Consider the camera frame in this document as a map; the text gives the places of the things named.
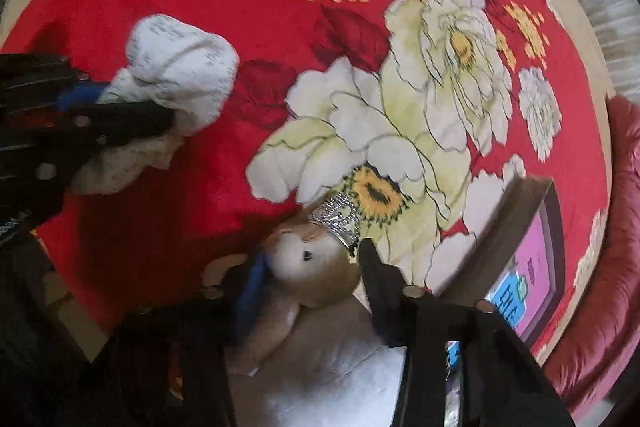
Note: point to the plush bunny with crown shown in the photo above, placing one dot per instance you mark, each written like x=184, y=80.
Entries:
x=311, y=259

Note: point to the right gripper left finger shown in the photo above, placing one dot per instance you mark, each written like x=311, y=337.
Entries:
x=251, y=298

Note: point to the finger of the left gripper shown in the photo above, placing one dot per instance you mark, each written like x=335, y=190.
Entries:
x=82, y=94
x=116, y=124

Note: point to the dark shallow box tray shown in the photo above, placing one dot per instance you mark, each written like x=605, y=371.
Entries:
x=523, y=200

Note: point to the pink quilted comforter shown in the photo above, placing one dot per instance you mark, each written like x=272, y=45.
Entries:
x=604, y=332

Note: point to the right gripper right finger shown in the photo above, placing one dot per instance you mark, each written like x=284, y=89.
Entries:
x=392, y=301

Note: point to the white paper towel roll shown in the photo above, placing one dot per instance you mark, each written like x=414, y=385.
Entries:
x=331, y=370

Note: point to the white blue wipes packet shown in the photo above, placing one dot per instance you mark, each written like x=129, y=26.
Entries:
x=453, y=384

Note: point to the pink book in tray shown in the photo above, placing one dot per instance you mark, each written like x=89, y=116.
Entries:
x=520, y=290

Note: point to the white speckled sock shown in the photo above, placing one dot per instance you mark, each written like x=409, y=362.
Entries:
x=176, y=66

